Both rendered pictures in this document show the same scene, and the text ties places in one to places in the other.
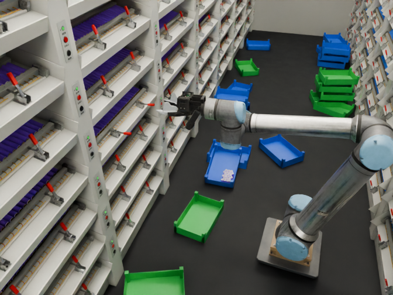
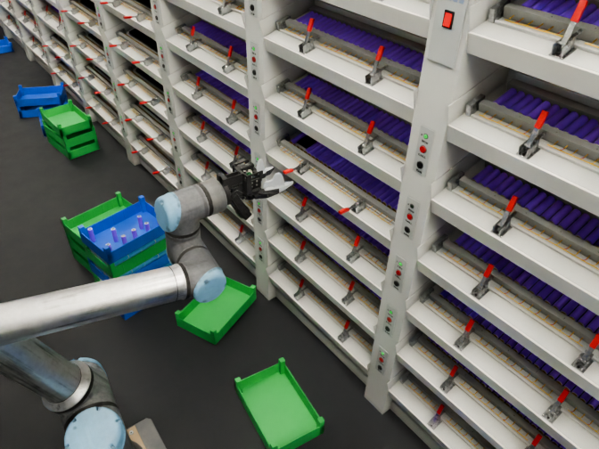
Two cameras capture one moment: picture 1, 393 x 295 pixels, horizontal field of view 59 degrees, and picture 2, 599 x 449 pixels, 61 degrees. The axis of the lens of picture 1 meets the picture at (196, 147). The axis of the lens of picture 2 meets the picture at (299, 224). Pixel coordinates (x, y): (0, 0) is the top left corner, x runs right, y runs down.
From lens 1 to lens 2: 2.23 m
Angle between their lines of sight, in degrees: 89
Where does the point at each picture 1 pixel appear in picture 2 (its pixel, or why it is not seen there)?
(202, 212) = (288, 423)
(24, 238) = (210, 105)
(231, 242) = (209, 424)
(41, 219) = (221, 112)
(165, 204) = (341, 387)
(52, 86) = (239, 23)
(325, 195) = not seen: hidden behind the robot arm
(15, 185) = (208, 61)
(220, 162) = not seen: outside the picture
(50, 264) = (220, 153)
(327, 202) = not seen: hidden behind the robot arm
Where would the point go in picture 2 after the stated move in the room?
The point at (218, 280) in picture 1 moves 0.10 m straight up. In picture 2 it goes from (176, 372) to (174, 356)
